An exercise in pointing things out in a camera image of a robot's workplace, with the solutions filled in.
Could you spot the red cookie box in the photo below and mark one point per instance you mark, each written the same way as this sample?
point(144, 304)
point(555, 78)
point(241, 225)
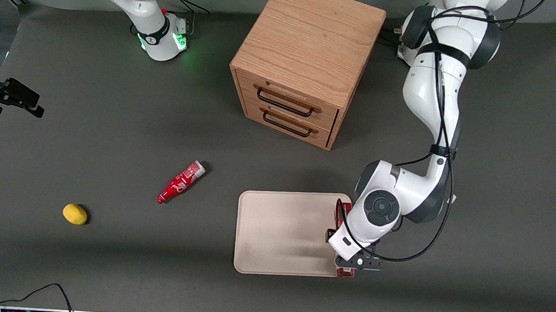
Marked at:
point(346, 213)

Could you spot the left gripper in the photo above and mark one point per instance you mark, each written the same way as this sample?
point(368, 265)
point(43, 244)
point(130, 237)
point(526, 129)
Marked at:
point(328, 235)

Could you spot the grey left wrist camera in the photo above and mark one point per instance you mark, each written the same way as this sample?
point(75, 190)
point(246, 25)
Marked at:
point(358, 263)

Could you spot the red cola bottle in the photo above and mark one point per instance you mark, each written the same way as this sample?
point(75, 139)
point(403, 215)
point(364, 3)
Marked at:
point(180, 183)

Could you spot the cream plastic tray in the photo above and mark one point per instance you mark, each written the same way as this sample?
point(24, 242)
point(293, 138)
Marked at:
point(283, 233)

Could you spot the dark grey table mat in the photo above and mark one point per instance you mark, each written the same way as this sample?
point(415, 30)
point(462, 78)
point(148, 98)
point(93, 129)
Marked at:
point(115, 141)

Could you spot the wooden two-drawer cabinet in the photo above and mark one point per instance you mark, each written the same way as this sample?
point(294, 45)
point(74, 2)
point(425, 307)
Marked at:
point(309, 37)

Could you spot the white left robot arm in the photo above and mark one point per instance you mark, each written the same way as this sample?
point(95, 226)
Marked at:
point(432, 88)

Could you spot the yellow lemon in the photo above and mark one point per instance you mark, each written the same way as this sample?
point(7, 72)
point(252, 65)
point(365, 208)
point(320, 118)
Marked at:
point(74, 214)

